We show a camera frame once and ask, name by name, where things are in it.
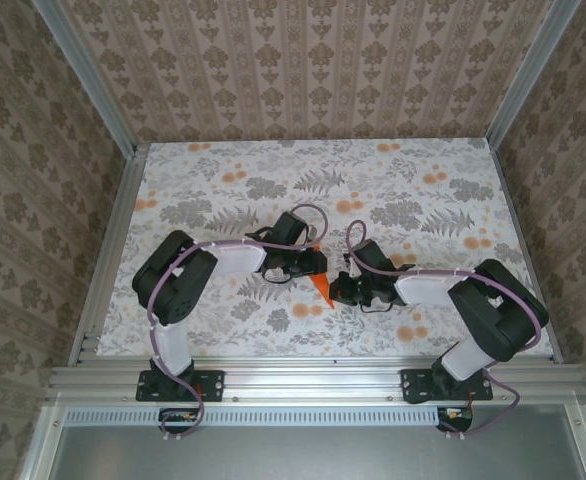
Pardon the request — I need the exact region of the orange square paper sheet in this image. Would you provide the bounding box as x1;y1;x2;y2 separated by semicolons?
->
309;243;338;312

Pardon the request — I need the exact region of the floral patterned table cover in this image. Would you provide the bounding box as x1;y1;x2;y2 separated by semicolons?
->
95;139;557;359

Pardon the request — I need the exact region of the grey metal panel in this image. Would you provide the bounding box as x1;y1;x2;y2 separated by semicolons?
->
20;403;586;480

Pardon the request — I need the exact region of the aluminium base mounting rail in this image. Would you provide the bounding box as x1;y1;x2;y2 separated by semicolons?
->
45;364;586;404

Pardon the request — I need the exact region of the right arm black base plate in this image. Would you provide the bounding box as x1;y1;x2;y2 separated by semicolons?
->
400;368;495;404

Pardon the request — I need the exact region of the white slotted cable duct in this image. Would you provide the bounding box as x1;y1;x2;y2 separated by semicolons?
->
65;405;586;427

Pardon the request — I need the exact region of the black cable junction box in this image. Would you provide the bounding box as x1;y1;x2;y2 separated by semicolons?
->
435;407;474;434
158;407;205;437

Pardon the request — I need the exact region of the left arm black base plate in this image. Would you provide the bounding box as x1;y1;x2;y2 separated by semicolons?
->
136;368;225;403

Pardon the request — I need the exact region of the aluminium table side rail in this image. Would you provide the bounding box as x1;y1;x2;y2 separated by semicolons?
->
67;144;149;369
487;139;564;365

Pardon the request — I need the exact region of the aluminium frame upright post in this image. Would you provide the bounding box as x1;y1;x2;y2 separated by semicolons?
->
485;0;582;149
31;0;142;156

